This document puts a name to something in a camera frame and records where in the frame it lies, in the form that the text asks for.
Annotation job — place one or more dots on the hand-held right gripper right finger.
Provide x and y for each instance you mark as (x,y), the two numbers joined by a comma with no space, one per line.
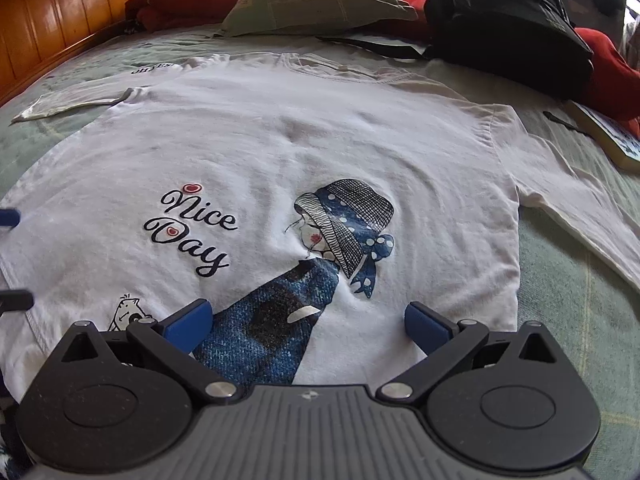
(425,327)

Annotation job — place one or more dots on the wooden headboard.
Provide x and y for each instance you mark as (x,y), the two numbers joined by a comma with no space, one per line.
(60,15)

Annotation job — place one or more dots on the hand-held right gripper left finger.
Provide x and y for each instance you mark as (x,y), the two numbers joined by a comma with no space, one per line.
(192,327)

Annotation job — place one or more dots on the paperback book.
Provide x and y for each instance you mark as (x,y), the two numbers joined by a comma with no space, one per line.
(610,135)

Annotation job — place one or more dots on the black backpack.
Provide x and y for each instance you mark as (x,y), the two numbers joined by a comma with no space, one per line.
(500,25)

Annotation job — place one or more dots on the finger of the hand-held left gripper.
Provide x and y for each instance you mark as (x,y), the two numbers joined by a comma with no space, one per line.
(9,219)
(15,301)

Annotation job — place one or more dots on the white printed t-shirt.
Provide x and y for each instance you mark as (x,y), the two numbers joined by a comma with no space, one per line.
(250,135)

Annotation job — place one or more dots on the dark blue patterned cloth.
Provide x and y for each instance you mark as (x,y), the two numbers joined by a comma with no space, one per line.
(10,440)

